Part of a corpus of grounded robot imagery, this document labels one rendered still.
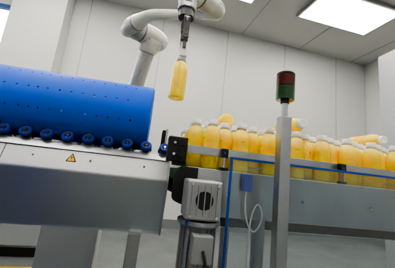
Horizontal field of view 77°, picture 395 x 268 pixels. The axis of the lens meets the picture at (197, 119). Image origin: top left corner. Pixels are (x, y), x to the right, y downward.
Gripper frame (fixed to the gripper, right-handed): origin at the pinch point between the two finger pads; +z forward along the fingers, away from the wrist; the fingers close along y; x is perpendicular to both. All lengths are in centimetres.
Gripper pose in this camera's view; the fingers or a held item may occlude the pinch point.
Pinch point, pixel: (183, 51)
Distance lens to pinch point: 116.6
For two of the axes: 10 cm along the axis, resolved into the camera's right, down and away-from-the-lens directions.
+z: -0.7, 9.7, -2.1
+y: 2.0, -2.0, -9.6
